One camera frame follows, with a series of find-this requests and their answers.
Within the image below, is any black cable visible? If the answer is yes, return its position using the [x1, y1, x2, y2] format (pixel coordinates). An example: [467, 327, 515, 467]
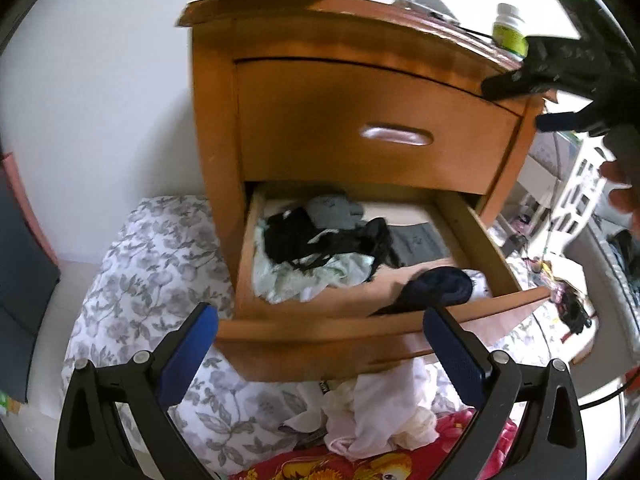
[440, 20, 626, 406]

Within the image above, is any grey floral quilt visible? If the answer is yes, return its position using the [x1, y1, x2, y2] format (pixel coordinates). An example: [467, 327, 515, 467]
[62, 195, 566, 476]

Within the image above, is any red floral printed blanket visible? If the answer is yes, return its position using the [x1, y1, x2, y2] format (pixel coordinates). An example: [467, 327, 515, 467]
[230, 407, 518, 480]

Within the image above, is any white lace garment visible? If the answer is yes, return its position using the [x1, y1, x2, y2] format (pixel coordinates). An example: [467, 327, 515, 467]
[320, 360, 443, 461]

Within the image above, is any pink foam mat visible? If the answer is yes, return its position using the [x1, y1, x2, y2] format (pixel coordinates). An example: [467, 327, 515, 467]
[0, 152, 61, 261]

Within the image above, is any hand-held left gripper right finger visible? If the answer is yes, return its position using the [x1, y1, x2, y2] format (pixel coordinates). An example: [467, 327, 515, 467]
[422, 305, 588, 480]

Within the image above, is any wooden nightstand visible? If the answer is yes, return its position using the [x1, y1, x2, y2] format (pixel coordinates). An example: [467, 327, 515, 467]
[175, 0, 551, 385]

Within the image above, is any white cutout rack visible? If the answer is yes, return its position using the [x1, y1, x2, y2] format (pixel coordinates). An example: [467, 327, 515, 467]
[530, 130, 623, 243]

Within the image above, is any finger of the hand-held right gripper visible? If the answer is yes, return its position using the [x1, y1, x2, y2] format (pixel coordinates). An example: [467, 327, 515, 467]
[537, 109, 611, 134]
[482, 35, 617, 102]

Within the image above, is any white cloth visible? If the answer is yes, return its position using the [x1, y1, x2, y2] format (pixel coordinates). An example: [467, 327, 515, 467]
[462, 270, 493, 302]

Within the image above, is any dark folding panel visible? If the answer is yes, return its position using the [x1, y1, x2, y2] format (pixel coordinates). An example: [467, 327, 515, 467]
[0, 175, 61, 403]

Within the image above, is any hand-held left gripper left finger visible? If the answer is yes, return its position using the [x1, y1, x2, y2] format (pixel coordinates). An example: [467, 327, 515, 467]
[55, 302, 219, 480]

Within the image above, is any wooden nightstand drawer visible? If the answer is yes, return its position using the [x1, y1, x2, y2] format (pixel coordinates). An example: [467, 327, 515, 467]
[235, 58, 526, 196]
[215, 182, 551, 385]

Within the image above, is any grey sock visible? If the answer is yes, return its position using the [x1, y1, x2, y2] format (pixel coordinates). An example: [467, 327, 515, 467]
[305, 195, 366, 233]
[390, 222, 453, 267]

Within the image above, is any green label pill bottle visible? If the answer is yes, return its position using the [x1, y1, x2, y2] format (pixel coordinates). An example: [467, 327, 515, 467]
[491, 3, 530, 58]

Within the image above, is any black lace garment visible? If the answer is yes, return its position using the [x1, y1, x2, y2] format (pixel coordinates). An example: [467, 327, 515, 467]
[262, 207, 397, 283]

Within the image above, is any navy cloth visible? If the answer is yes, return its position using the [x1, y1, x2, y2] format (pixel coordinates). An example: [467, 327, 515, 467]
[370, 266, 473, 317]

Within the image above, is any person's right hand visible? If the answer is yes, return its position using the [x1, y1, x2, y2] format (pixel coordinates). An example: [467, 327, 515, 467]
[600, 127, 640, 236]

